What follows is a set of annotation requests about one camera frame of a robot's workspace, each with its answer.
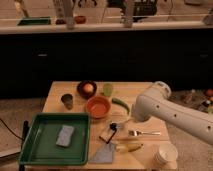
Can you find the background red bowl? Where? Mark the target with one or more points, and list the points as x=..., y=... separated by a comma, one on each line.
x=80, y=19

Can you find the orange clay bowl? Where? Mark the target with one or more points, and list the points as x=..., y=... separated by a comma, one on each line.
x=98, y=107

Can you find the green plastic tray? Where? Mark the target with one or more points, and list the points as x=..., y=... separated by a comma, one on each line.
x=40, y=148

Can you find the yellow banana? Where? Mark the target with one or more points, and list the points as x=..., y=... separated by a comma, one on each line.
x=128, y=147

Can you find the light green cup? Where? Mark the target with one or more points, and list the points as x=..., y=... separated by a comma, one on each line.
x=107, y=89

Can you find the blue-grey sponge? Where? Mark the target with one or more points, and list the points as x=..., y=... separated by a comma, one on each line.
x=65, y=135

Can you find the background green tray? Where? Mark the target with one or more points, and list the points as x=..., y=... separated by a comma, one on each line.
x=33, y=21

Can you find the dark grey cup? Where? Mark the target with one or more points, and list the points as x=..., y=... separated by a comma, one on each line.
x=67, y=100

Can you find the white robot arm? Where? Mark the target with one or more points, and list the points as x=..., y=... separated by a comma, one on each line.
x=154, y=102

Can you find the black-bristled brush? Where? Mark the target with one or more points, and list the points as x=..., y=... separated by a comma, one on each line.
x=118, y=125

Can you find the wooden block with black edge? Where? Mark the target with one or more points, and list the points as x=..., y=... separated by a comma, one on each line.
x=107, y=134

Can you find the yellow egg-like ball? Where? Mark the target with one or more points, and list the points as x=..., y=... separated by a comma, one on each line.
x=88, y=88

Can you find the silver fork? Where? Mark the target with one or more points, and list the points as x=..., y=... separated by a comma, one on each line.
x=139, y=133

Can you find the dark brown bowl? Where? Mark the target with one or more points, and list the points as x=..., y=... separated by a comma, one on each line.
x=82, y=93

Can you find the wooden table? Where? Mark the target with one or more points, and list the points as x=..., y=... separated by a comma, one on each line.
x=126, y=91

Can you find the grey-blue cloth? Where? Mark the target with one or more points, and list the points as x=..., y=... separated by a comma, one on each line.
x=104, y=155

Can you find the green pepper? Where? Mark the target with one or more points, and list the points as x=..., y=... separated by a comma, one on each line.
x=121, y=103

